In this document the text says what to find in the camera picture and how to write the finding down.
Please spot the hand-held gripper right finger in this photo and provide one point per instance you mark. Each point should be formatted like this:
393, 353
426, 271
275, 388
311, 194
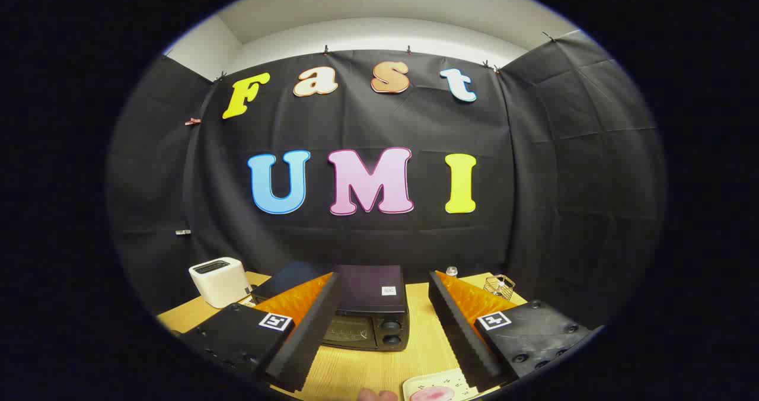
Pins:
456, 330

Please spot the pink ham slice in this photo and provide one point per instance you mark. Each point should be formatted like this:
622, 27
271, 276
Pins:
430, 394

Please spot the cream food tray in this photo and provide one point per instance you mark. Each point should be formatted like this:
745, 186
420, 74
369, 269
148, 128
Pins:
442, 381

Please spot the white bread toaster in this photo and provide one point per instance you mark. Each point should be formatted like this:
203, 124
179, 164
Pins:
219, 282

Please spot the black toaster oven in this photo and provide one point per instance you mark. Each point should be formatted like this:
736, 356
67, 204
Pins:
370, 288

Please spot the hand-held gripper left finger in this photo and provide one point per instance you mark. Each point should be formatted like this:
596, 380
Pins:
314, 336

